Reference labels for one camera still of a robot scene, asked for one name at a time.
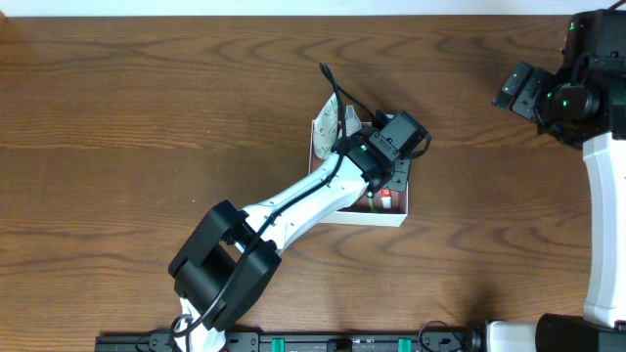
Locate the clear bottle blue liquid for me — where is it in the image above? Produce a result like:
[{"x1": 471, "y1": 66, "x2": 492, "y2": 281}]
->
[{"x1": 344, "y1": 105, "x2": 362, "y2": 137}]

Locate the white bamboo-print cream tube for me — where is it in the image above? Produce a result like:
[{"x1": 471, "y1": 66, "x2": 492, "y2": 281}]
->
[{"x1": 312, "y1": 94, "x2": 338, "y2": 159}]

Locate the green white toothbrush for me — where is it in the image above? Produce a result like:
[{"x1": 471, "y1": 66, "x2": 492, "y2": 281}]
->
[{"x1": 367, "y1": 192, "x2": 377, "y2": 212}]

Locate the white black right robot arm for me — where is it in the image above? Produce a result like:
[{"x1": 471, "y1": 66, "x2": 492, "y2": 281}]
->
[{"x1": 481, "y1": 53, "x2": 625, "y2": 351}]

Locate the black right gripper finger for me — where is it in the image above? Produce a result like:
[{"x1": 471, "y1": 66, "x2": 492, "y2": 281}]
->
[
  {"x1": 492, "y1": 62, "x2": 533, "y2": 110},
  {"x1": 511, "y1": 66, "x2": 553, "y2": 122}
]

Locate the red green toothpaste tube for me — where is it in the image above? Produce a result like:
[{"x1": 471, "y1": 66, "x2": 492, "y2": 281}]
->
[{"x1": 380, "y1": 189, "x2": 392, "y2": 210}]

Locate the white box pink interior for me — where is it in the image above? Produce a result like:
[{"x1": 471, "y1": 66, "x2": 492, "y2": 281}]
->
[{"x1": 307, "y1": 114, "x2": 410, "y2": 228}]

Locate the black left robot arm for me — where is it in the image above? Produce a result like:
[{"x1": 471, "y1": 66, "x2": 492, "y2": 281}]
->
[{"x1": 168, "y1": 132, "x2": 415, "y2": 351}]

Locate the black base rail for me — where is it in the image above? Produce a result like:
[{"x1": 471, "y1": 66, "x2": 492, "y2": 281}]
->
[{"x1": 94, "y1": 330, "x2": 484, "y2": 352}]

